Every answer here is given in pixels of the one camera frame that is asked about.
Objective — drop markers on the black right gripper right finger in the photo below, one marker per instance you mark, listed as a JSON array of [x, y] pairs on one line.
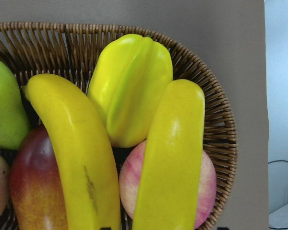
[[222, 228]]

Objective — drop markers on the yellow banana with dark tip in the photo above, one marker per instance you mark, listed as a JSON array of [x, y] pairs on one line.
[[168, 190]]

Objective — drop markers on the yellow banana with brown streak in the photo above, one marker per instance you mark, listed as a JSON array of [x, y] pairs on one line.
[[82, 150]]

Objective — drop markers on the brown wicker basket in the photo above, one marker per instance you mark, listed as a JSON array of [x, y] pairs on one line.
[[72, 50]]

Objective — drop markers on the pink apple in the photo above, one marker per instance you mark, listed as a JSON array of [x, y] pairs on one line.
[[129, 180]]

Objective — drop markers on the red yellow mango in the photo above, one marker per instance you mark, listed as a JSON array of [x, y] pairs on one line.
[[35, 187]]

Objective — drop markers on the green apple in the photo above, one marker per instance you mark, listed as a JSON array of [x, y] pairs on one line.
[[14, 122]]

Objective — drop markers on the yellow-green starfruit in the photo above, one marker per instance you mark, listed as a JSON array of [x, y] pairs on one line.
[[127, 82]]

